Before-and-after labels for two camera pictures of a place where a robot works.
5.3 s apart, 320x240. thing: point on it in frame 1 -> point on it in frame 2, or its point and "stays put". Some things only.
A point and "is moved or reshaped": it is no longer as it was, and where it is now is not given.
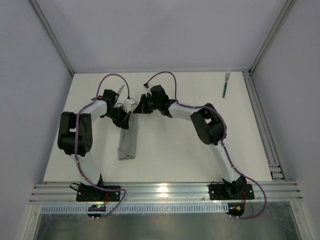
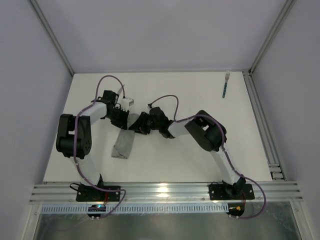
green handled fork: [227, 76] stays put
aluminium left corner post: [52, 34] stays put
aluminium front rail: [65, 192] stays put
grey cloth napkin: [127, 146] is moved or reshaped
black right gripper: [144, 105] -> [144, 122]
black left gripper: [122, 119] stays put
